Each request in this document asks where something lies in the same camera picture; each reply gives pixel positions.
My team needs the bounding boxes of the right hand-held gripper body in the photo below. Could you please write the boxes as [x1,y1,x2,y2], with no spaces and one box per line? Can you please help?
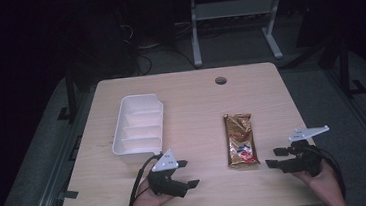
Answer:
[285,125,326,180]

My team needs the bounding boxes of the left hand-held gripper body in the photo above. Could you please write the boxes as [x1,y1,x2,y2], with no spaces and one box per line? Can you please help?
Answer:
[144,147,189,201]

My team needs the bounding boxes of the person's left hand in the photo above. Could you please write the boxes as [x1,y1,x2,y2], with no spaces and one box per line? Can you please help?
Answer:
[128,176,175,206]

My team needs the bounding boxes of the gold snack packet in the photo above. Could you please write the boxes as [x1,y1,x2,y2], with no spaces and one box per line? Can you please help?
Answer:
[221,111,262,170]

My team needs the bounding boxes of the white divided plastic container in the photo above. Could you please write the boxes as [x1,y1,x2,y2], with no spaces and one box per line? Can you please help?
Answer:
[107,92,170,166]

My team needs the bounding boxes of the grey table grommet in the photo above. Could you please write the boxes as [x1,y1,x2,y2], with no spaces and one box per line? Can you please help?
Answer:
[214,75,229,87]

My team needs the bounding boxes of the black metal stand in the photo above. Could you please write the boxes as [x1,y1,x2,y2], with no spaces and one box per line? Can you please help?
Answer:
[330,35,366,100]
[53,69,85,126]

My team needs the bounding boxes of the white metal stand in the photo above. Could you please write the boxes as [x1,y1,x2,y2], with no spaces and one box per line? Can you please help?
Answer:
[187,0,291,69]

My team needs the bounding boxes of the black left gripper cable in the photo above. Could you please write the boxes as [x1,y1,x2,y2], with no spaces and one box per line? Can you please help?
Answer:
[121,152,170,206]

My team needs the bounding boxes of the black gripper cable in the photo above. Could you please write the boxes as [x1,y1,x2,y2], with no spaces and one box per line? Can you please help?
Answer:
[308,142,348,203]
[121,152,170,206]

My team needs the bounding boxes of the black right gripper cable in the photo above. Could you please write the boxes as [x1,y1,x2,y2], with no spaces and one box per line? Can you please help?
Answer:
[308,142,348,203]

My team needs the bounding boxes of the black table bracket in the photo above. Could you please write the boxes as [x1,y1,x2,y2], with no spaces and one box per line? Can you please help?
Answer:
[57,188,80,201]

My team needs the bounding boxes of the black floor cables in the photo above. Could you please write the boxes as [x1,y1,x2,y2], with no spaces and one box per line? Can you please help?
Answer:
[118,17,200,78]

